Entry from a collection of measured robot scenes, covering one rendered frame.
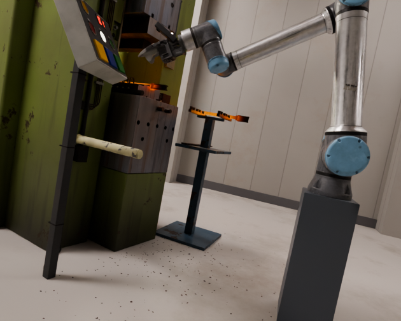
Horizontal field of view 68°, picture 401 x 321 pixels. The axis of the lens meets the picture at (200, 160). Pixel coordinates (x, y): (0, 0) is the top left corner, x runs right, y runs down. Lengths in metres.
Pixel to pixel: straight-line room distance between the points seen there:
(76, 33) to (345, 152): 1.08
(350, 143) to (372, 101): 3.26
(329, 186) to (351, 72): 0.47
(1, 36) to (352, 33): 1.78
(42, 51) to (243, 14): 3.34
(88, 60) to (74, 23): 0.14
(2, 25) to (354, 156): 1.91
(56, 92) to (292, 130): 3.23
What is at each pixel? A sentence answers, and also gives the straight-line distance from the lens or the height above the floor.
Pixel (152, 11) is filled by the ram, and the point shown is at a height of 1.40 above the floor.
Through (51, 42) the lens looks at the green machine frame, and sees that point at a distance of 1.90.
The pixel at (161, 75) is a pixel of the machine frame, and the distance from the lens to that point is 2.19.
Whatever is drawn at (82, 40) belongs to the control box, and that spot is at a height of 1.02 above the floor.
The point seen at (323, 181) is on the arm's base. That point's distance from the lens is 1.41.
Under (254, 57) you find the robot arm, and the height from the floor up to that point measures 1.15.
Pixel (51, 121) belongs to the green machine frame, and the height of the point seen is 0.69.
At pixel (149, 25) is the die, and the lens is 1.89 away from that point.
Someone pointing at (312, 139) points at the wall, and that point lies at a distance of 4.32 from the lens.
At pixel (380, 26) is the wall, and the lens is 4.71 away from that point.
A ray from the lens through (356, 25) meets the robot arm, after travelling 1.34.
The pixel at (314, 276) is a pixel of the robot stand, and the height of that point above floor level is 0.25.
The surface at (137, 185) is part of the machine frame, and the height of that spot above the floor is 0.39.
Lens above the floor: 0.76
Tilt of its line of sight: 5 degrees down
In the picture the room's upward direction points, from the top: 11 degrees clockwise
